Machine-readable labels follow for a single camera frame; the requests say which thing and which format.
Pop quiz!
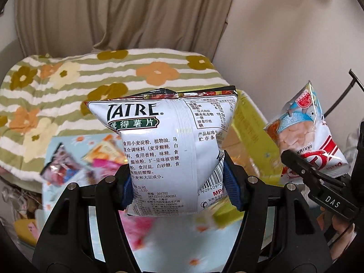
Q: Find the silver potato chip bag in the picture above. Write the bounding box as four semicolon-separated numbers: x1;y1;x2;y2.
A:
88;85;238;216

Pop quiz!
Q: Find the orange yellow snack packet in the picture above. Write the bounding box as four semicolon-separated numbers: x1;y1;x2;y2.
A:
81;135;126;166

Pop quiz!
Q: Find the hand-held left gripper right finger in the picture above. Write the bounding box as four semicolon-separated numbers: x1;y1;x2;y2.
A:
221;151;331;273

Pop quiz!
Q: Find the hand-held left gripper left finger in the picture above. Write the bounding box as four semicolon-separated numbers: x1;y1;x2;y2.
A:
32;165;135;273

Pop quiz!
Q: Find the white red shrimp chip packet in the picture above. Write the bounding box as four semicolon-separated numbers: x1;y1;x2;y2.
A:
263;81;349;186

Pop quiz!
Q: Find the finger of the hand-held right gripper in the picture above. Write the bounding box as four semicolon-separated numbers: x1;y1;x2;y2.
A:
280;149;345;190

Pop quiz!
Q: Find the clear plastic bag clutter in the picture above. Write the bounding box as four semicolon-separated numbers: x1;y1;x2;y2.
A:
0;184;44;235

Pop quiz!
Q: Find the pink snack packet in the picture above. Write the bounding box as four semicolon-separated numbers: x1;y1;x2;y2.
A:
85;156;127;186

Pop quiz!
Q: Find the green striped flower blanket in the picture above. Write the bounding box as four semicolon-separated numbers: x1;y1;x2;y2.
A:
0;48;258;190

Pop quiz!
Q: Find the yellow-green cardboard box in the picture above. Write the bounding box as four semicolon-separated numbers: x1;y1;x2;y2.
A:
205;89;285;227

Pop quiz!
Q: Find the dark purple snack packet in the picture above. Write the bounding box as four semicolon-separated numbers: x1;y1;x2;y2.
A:
40;142;92;187

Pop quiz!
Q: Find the yellow and pink item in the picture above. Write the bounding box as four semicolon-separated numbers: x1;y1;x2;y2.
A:
14;218;41;245

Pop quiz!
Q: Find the black tripod stand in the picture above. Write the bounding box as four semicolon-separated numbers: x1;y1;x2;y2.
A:
324;68;364;118

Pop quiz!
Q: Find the light blue daisy bedsheet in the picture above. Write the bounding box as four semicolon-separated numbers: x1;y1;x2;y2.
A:
42;132;285;273

